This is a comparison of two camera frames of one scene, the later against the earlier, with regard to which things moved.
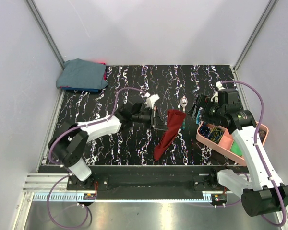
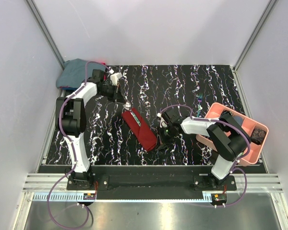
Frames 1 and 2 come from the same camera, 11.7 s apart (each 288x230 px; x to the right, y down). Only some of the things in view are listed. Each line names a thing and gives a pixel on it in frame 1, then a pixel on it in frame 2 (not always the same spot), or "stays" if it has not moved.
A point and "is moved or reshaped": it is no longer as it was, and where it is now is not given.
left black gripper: (157, 122) → (112, 98)
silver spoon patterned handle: (184, 102) is moved or reshaped
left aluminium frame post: (46, 31) stays
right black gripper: (202, 101) → (163, 142)
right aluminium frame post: (269, 7) stays
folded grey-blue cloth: (82, 74) stays
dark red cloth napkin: (174, 118) is moved or reshaped
